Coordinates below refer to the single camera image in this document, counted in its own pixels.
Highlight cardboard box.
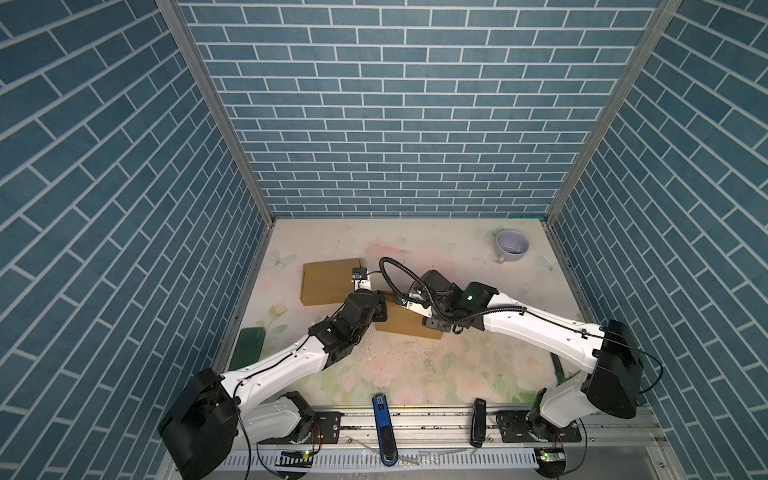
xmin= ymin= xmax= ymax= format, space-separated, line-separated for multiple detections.
xmin=300 ymin=259 xmax=362 ymax=306

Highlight aluminium front rail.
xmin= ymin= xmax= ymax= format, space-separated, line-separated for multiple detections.
xmin=231 ymin=405 xmax=664 ymax=452

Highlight dark green flat object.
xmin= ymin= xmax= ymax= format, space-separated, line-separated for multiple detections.
xmin=229 ymin=327 xmax=266 ymax=370

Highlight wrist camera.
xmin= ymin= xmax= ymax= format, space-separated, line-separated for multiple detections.
xmin=352 ymin=267 xmax=371 ymax=291
xmin=378 ymin=256 xmax=433 ymax=309

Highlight blue black handheld tool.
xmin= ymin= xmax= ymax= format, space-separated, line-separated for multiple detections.
xmin=372 ymin=393 xmax=399 ymax=467

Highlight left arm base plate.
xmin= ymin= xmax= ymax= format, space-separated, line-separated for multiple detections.
xmin=297 ymin=411 xmax=342 ymax=445

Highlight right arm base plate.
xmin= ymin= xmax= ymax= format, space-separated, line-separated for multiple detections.
xmin=495 ymin=410 xmax=582 ymax=443

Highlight lavender ceramic cup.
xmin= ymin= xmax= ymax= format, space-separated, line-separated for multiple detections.
xmin=495 ymin=230 xmax=530 ymax=264

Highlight green handled pliers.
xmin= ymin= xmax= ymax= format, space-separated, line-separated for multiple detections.
xmin=550 ymin=353 xmax=565 ymax=384

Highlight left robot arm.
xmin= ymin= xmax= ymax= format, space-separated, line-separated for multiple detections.
xmin=158 ymin=289 xmax=387 ymax=479

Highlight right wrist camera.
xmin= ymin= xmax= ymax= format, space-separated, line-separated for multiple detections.
xmin=378 ymin=256 xmax=433 ymax=309

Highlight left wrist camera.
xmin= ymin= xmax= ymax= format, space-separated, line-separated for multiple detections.
xmin=352 ymin=267 xmax=371 ymax=291

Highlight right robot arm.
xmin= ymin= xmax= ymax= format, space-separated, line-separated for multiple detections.
xmin=396 ymin=270 xmax=643 ymax=442

